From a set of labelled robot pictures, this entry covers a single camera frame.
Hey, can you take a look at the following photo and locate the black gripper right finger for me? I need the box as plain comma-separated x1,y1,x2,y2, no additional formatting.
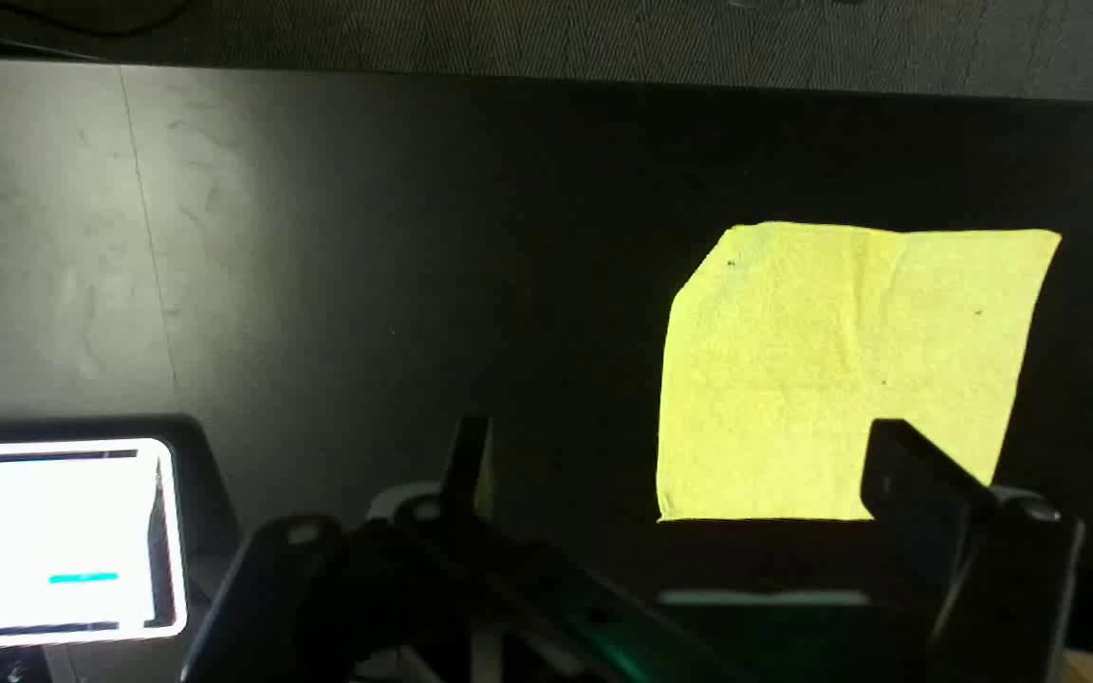
860,417,1084,683

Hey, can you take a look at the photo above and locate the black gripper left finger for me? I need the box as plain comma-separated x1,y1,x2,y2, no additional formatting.
183,415,750,683

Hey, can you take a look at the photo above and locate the yellow microfiber towel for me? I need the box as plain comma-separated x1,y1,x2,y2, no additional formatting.
654,219,1057,525

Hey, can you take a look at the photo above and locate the tablet with lit screen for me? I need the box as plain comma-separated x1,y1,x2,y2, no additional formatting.
0,415,241,683

